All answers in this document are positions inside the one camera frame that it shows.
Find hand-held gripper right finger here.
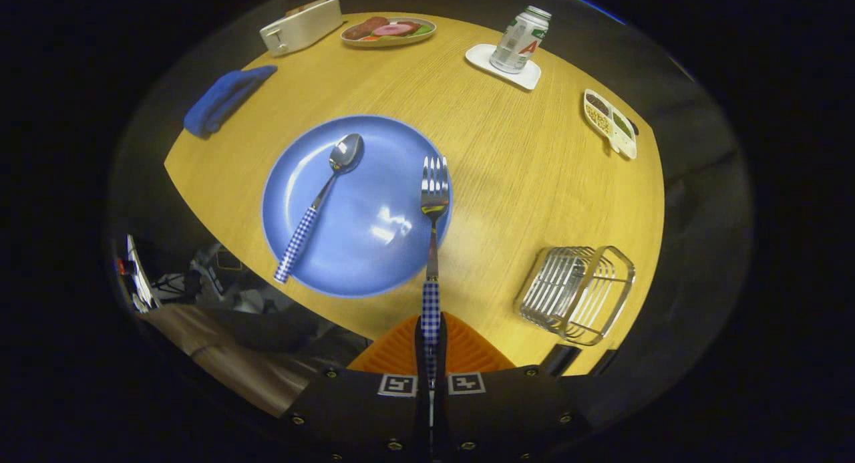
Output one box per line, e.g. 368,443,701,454
434,311,594,463

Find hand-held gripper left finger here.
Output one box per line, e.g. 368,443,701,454
281,313,432,463

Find fork with checked blue handle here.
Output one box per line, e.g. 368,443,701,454
419,156,450,390

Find spoon with checked blue handle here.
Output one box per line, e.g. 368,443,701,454
274,133,365,285

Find person's beige trousers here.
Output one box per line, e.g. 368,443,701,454
140,305,375,417

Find blue round plate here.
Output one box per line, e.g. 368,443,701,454
261,114,454,299

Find laptop with colourful screen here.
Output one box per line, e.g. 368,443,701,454
126,235,161,313

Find white divided snack dish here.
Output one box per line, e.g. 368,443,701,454
582,89,639,160

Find folded blue cloth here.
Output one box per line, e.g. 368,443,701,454
183,65,279,140

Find white square coaster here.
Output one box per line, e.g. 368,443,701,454
465,43,542,92

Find white drink bottle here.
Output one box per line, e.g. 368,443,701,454
490,5,552,75

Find plate of sliced meat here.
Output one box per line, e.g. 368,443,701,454
340,15,438,48

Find white toaster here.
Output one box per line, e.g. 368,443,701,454
259,0,343,57

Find black table bracket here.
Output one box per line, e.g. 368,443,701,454
588,348,619,377
540,343,585,378

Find metal wire cutlery basket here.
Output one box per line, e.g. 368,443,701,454
514,245,637,347

